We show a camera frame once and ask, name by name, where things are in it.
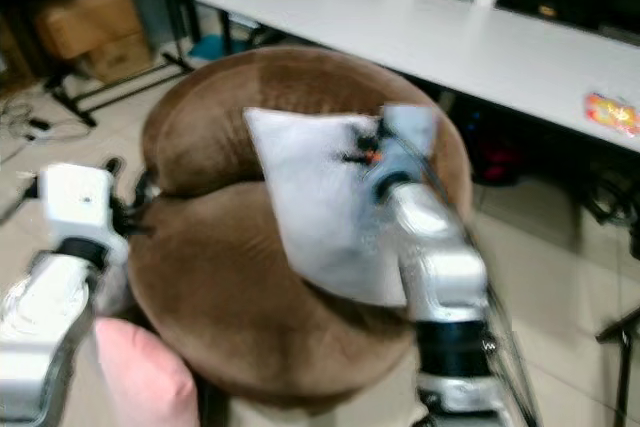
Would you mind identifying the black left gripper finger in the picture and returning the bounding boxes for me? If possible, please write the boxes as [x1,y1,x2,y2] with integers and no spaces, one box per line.
[106,157,155,208]

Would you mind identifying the white grey pillow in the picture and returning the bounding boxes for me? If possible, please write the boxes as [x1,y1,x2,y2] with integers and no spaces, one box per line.
[243,106,413,311]

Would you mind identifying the teal floor item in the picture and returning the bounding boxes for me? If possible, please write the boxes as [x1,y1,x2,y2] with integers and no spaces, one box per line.
[189,33,228,61]

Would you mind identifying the pink pillow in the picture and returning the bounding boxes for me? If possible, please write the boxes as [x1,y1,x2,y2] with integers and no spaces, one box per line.
[94,316,202,427]

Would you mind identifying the small brown cardboard box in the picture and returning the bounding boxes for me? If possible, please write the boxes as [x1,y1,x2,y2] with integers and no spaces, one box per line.
[94,37,153,86]

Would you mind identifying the red item under table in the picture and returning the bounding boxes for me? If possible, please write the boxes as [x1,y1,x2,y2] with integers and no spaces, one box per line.
[468,135,528,190]

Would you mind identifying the long white table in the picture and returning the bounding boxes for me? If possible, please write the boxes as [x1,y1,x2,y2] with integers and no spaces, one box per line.
[197,0,640,154]

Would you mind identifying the large brown cardboard box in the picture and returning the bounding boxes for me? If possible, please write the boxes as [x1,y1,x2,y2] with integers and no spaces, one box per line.
[34,0,147,61]

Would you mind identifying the black metal rack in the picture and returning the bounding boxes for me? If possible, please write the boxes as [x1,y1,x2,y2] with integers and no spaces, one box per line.
[48,0,199,130]

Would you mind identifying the yellow snack packet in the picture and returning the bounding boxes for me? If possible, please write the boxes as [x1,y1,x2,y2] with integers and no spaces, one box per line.
[584,91,640,139]

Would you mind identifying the black tripod stand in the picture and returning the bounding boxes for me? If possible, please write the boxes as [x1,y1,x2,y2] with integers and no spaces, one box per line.
[597,305,640,427]

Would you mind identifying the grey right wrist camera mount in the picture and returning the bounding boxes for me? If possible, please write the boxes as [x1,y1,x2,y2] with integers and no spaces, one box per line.
[364,103,443,200]

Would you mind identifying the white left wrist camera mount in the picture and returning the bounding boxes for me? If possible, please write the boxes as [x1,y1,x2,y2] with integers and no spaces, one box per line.
[37,161,117,261]

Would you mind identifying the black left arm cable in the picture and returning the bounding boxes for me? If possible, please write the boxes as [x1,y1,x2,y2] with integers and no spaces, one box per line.
[0,185,45,226]

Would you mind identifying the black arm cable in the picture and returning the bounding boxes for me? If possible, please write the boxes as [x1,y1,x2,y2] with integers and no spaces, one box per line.
[0,185,45,226]
[485,287,543,427]

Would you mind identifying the black floor cables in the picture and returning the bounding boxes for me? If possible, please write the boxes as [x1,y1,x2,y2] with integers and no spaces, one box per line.
[4,95,83,144]

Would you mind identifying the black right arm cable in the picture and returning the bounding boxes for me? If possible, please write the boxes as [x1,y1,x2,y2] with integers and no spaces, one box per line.
[485,287,543,427]

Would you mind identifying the black tangled cables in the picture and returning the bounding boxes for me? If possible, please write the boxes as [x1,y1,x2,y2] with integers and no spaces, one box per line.
[582,169,640,230]

